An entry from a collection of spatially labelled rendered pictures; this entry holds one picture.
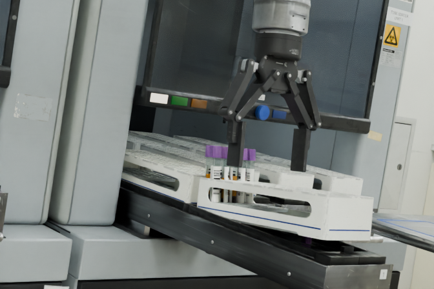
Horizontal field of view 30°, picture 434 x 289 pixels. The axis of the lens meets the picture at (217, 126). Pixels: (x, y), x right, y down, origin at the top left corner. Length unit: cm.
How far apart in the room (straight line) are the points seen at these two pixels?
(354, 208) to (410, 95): 261
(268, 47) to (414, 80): 252
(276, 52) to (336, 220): 29
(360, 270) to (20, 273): 53
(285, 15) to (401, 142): 252
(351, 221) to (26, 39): 60
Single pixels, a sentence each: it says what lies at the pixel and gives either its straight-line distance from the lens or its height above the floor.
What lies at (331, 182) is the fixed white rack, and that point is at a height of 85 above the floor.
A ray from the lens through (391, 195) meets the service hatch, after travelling 375.
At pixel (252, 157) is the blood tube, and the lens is 136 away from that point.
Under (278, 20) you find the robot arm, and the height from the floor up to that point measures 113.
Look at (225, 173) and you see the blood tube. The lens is 133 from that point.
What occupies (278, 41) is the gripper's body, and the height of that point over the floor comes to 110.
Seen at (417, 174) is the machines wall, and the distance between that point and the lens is 387.
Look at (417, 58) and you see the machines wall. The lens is 376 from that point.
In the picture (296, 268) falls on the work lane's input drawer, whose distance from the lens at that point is 114.
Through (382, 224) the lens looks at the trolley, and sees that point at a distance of 148.
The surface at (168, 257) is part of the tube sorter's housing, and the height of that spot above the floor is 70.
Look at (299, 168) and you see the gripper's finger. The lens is 133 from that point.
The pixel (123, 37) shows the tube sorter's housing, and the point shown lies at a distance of 145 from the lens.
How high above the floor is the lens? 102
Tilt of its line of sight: 3 degrees down
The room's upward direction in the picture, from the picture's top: 9 degrees clockwise
